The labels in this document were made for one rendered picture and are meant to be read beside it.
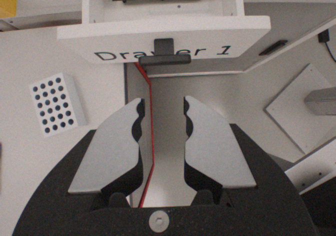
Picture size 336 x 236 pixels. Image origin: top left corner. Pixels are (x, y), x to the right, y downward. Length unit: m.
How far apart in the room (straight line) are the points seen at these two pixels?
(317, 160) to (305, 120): 0.95
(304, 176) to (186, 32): 0.43
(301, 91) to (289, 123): 0.25
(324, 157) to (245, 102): 0.80
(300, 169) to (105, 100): 0.49
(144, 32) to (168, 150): 1.00
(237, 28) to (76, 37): 0.21
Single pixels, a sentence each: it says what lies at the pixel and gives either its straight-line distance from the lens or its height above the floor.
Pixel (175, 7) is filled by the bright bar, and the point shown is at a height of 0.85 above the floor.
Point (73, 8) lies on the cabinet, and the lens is 0.48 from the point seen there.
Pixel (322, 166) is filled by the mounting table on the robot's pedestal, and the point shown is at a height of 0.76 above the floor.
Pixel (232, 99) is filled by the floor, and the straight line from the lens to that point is 1.22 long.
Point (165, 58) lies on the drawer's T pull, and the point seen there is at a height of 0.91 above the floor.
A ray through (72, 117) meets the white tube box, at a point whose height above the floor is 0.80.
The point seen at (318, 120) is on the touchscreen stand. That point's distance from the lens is 1.53.
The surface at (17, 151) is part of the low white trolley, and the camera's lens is 0.53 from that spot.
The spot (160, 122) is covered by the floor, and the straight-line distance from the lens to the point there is 1.13.
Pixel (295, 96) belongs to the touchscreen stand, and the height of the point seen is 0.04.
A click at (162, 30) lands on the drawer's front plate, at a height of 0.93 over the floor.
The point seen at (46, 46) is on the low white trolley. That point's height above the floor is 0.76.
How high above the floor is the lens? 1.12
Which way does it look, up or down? 88 degrees down
